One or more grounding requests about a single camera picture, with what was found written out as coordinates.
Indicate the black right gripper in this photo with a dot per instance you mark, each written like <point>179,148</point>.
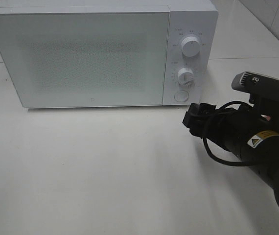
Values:
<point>242,132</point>

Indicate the round microwave door button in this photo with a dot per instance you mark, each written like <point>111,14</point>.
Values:
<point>181,96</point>

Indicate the white microwave door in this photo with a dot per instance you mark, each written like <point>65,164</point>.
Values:
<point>84,60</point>

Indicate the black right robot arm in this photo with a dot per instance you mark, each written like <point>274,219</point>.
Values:
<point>266,166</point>

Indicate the lower white microwave knob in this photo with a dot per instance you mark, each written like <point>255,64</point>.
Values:
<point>185,76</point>

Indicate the white microwave knob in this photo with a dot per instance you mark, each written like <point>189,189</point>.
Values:
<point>190,46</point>
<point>185,76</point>

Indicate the upper white microwave knob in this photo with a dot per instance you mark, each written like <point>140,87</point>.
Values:
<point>190,46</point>

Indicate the white microwave oven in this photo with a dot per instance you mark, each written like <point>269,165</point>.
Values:
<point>186,18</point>

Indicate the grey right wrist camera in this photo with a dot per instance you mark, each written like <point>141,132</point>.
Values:
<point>257,84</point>

